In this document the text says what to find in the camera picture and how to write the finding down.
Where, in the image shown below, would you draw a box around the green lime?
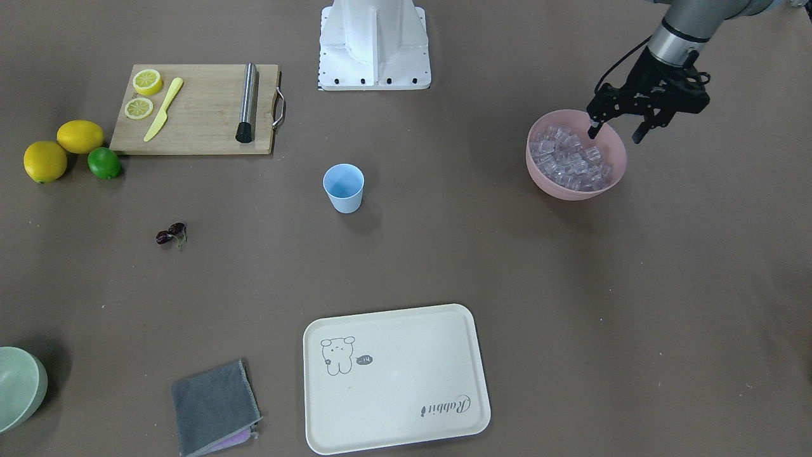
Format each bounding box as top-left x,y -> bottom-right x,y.
87,147 -> 122,180

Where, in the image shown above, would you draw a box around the dark red cherries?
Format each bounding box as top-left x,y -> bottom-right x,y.
155,222 -> 187,248

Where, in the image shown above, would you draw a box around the light blue plastic cup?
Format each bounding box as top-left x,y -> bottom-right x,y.
322,164 -> 365,214

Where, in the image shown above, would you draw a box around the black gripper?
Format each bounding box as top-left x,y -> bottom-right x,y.
587,48 -> 711,144

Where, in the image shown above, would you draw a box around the cream rabbit tray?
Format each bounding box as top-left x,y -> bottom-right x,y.
302,303 -> 491,455

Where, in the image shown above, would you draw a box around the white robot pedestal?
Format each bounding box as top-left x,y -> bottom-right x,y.
317,1 -> 432,91

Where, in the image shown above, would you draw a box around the grey folded cloth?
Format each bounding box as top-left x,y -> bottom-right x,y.
170,359 -> 262,456

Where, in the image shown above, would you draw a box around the lemon slice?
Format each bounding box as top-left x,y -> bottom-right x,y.
124,96 -> 154,121

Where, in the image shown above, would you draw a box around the lemon half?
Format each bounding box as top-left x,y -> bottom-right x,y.
131,69 -> 164,96

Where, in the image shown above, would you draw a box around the mint green bowl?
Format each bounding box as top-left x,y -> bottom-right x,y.
1,347 -> 48,434

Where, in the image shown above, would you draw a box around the pink bowl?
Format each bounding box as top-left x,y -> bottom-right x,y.
525,109 -> 627,201

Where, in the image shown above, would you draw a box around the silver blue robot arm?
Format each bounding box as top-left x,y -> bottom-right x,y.
587,1 -> 782,144

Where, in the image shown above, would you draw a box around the yellow lemon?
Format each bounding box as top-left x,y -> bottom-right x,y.
23,141 -> 69,184
57,119 -> 105,154

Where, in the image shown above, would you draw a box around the clear ice cubes pile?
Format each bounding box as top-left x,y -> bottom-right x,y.
530,124 -> 612,192

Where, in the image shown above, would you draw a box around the steel muddler black tip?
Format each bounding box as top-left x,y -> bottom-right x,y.
235,63 -> 258,143

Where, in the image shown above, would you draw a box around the yellow plastic knife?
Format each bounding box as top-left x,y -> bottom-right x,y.
143,77 -> 185,142

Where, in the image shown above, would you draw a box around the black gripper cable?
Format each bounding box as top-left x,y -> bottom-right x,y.
595,35 -> 654,96

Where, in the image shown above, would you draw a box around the wooden cutting board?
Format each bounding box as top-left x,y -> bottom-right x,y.
110,64 -> 285,156

